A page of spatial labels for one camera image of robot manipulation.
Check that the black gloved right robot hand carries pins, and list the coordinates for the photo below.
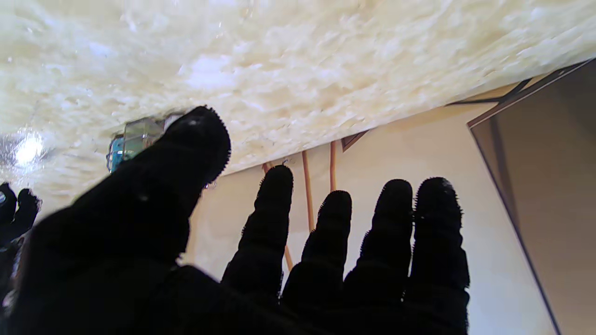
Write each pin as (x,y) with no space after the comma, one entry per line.
(16,214)

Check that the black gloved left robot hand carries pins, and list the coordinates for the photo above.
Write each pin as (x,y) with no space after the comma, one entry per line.
(139,260)

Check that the dark television on backdrop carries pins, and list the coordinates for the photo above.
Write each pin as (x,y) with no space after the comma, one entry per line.
(549,195)

